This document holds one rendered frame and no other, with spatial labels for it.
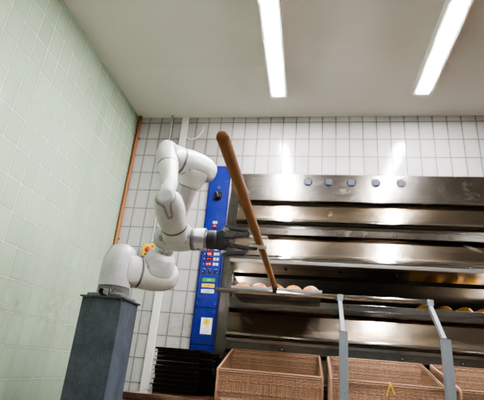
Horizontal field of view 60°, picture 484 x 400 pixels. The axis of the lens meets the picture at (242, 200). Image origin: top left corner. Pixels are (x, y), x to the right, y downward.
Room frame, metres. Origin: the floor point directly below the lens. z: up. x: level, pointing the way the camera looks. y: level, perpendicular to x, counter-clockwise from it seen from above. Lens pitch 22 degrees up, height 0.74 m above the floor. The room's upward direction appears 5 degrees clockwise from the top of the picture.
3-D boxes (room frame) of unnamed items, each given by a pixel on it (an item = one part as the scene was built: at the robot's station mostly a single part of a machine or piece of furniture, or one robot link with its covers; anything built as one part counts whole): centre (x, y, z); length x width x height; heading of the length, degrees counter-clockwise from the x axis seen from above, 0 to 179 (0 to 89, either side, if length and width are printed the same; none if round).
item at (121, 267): (2.12, 0.58, 1.17); 0.18 x 0.16 x 0.22; 122
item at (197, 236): (1.60, 0.15, 1.20); 0.09 x 0.06 x 0.09; 170
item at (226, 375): (2.56, -0.25, 0.72); 0.56 x 0.49 x 0.28; 81
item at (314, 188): (2.75, -0.87, 2.00); 1.80 x 0.08 x 0.21; 80
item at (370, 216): (2.73, -0.86, 1.80); 1.79 x 0.11 x 0.19; 80
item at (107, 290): (2.09, 0.60, 1.03); 0.22 x 0.18 x 0.06; 170
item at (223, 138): (1.62, -0.09, 1.19); 1.71 x 0.03 x 0.03; 170
